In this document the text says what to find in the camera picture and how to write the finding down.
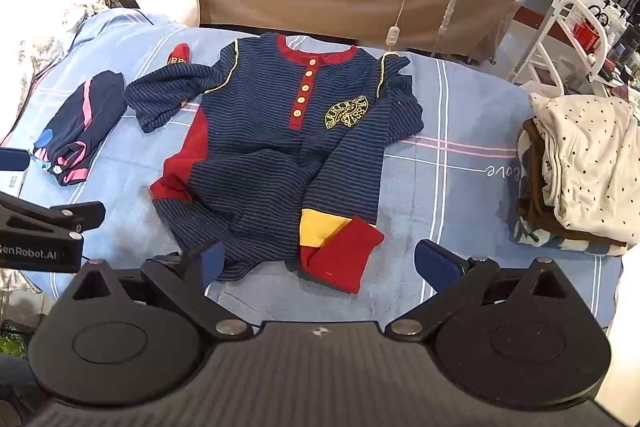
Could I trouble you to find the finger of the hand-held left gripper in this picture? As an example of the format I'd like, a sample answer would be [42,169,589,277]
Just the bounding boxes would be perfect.
[0,191,107,242]
[0,148,30,172]

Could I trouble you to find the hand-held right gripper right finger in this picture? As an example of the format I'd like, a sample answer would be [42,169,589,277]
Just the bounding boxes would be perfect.
[386,239,572,341]

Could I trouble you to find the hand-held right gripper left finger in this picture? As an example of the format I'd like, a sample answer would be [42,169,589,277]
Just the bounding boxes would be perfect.
[64,240,254,342]

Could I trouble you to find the navy striped henley shirt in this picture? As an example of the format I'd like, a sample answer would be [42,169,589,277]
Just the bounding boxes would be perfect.
[123,32,426,296]

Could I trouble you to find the blue plaid bed sheet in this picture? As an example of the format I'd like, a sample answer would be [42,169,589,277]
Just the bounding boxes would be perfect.
[0,9,627,329]

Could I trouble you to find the folded navy pink garment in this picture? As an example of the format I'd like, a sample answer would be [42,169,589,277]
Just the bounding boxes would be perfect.
[33,70,127,186]

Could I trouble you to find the folded brown cloth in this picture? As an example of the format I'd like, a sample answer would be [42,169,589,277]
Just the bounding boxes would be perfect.
[515,119,568,237]

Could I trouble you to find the white polka dot cloth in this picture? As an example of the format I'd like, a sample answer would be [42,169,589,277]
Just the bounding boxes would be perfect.
[529,93,640,244]

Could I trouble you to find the white trolley cart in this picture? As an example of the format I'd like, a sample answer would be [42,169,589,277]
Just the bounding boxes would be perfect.
[510,0,640,100]

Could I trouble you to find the red cup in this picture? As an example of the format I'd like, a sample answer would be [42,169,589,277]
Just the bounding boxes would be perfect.
[573,19,602,50]

